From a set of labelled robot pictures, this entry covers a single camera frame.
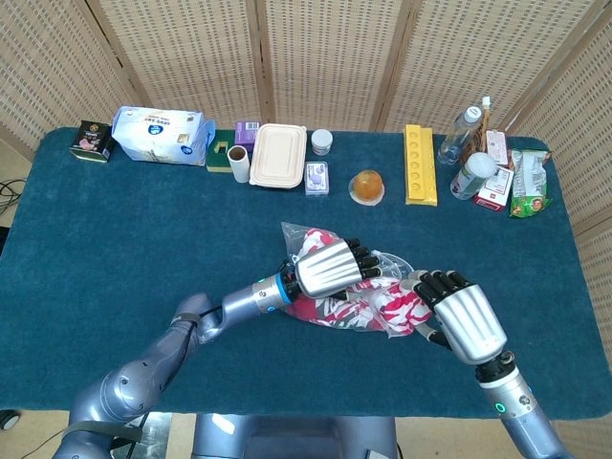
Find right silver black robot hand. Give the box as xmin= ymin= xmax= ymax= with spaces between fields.
xmin=413 ymin=269 xmax=509 ymax=365

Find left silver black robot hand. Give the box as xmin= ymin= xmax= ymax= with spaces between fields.
xmin=278 ymin=237 xmax=383 ymax=300

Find red white cloth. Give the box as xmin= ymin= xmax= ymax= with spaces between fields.
xmin=279 ymin=221 xmax=422 ymax=336

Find red white patterned clothes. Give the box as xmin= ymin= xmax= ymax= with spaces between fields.
xmin=294 ymin=228 xmax=436 ymax=339

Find green snack bag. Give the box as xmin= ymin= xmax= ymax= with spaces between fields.
xmin=508 ymin=148 xmax=554 ymax=219

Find orange jelly cup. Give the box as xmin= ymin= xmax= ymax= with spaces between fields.
xmin=348 ymin=168 xmax=386 ymax=207

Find clear purple plastic case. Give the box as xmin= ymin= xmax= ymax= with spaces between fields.
xmin=304 ymin=161 xmax=330 ymax=196

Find beige lidded lunch box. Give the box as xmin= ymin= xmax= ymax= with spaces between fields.
xmin=248 ymin=122 xmax=308 ymax=190

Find small white lidded jar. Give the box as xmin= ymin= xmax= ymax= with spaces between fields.
xmin=311 ymin=129 xmax=335 ymax=157

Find white paper roll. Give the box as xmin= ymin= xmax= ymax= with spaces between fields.
xmin=227 ymin=144 xmax=251 ymax=185

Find red white carton box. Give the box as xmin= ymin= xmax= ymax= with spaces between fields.
xmin=473 ymin=165 xmax=515 ymax=213

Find yellow holed tray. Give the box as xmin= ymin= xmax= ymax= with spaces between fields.
xmin=404 ymin=123 xmax=439 ymax=208

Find white capped bottle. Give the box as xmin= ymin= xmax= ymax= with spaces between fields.
xmin=449 ymin=152 xmax=498 ymax=201

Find yellow green sponge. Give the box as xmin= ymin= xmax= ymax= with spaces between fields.
xmin=206 ymin=141 xmax=236 ymax=174

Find small purple box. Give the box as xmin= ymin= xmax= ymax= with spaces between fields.
xmin=233 ymin=120 xmax=262 ymax=153

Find grey-blue robot torso base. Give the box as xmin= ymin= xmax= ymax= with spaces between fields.
xmin=190 ymin=413 xmax=401 ymax=459

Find pink white small box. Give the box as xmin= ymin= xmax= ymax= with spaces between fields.
xmin=485 ymin=129 xmax=509 ymax=167

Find clear plastic water bottle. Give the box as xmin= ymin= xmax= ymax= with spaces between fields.
xmin=437 ymin=105 xmax=483 ymax=166

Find teal table cloth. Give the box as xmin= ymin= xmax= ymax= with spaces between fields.
xmin=0 ymin=126 xmax=608 ymax=422

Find brown patterned bottle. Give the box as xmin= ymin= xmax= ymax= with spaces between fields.
xmin=459 ymin=96 xmax=492 ymax=166

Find woven folding screen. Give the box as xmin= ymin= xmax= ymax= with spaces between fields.
xmin=0 ymin=0 xmax=612 ymax=459

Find white blue tissue pack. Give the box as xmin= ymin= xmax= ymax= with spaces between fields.
xmin=111 ymin=105 xmax=217 ymax=167

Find shiny metal floor plate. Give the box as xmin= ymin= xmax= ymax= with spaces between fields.
xmin=138 ymin=413 xmax=173 ymax=459

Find dark green meat tin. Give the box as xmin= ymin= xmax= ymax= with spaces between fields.
xmin=69 ymin=120 xmax=115 ymax=164

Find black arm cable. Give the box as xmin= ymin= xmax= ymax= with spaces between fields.
xmin=174 ymin=306 xmax=226 ymax=364

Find black floor cables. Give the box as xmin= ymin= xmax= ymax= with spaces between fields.
xmin=0 ymin=179 xmax=28 ymax=211

